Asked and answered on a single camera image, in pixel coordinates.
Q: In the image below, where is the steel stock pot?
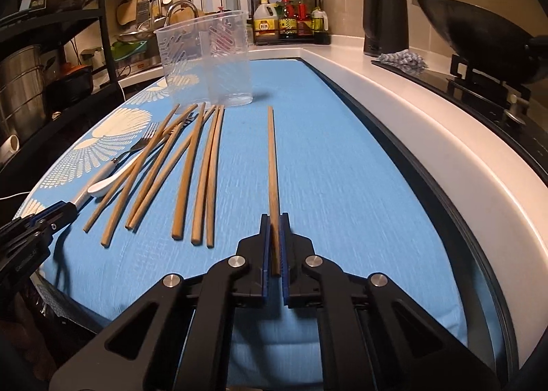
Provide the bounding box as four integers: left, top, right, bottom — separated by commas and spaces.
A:
1, 45, 46, 142

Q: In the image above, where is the wooden chopstick crossing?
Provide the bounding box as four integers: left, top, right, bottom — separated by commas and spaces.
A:
130, 106, 214, 230

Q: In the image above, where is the wooden chopstick long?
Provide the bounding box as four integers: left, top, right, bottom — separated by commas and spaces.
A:
100, 103, 179, 248

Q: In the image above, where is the chrome kitchen faucet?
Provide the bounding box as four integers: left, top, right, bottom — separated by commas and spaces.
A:
164, 0, 200, 26

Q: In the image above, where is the wooden chopstick of group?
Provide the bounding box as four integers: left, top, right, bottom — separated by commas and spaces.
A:
206, 106, 225, 248

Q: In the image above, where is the black metal shelf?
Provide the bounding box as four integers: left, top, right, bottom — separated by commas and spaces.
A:
1, 0, 123, 171

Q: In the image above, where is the yellow oil jug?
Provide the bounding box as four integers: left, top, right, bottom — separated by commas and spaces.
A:
253, 0, 279, 42

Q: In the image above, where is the black wok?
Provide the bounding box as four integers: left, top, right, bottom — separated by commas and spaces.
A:
418, 0, 547, 85

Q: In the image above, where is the clear plastic utensil cup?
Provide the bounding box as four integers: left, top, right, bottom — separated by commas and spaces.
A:
155, 11, 253, 108

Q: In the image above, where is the white ceramic spoon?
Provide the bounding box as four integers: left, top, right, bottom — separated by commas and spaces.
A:
87, 151, 141, 198

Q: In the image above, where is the black condiment rack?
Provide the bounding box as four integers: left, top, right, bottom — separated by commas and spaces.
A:
250, 0, 331, 46

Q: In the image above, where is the blue patterned table mat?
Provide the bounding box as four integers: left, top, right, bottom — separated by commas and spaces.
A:
20, 60, 507, 390

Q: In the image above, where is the black induction cooktop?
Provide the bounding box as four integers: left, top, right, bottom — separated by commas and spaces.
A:
372, 59, 547, 182

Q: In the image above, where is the black electric kettle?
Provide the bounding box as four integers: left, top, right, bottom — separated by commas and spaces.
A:
362, 0, 409, 57

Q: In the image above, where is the blue grey dish cloth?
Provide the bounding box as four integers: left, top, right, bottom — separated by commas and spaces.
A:
377, 49, 427, 75

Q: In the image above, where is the fork with white handle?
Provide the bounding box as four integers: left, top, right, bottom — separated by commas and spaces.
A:
72, 122, 159, 211

